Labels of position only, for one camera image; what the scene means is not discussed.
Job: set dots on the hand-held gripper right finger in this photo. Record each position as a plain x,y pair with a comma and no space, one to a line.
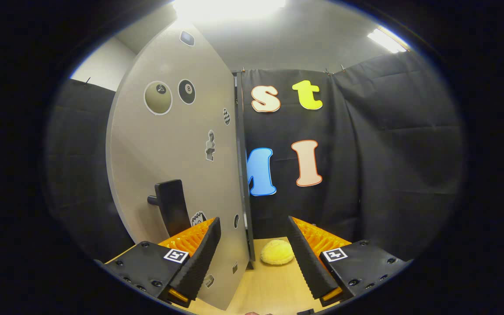
306,267

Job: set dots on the yellow bread bun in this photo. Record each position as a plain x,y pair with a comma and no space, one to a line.
277,252

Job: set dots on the narrow ceiling light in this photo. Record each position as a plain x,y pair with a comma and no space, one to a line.
386,40

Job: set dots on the large ceiling light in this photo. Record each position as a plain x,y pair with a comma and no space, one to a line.
230,8

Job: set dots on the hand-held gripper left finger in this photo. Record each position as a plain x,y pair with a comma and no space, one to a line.
201,267

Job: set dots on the dark grey shoe cabinet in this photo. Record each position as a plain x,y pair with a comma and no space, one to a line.
241,153

